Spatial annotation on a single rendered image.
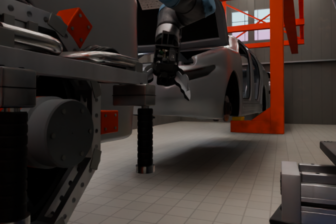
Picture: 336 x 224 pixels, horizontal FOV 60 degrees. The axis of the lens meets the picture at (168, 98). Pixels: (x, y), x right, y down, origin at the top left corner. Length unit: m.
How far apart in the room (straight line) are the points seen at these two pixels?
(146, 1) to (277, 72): 1.95
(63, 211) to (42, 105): 0.33
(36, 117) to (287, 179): 0.47
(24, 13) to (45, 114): 0.26
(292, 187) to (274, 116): 3.41
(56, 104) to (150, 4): 3.59
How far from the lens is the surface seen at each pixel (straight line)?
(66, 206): 0.81
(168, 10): 0.96
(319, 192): 0.62
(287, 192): 0.62
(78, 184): 0.83
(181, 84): 0.83
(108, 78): 0.59
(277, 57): 4.04
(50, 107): 0.55
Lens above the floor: 0.90
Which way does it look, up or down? 1 degrees up
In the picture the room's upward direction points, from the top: straight up
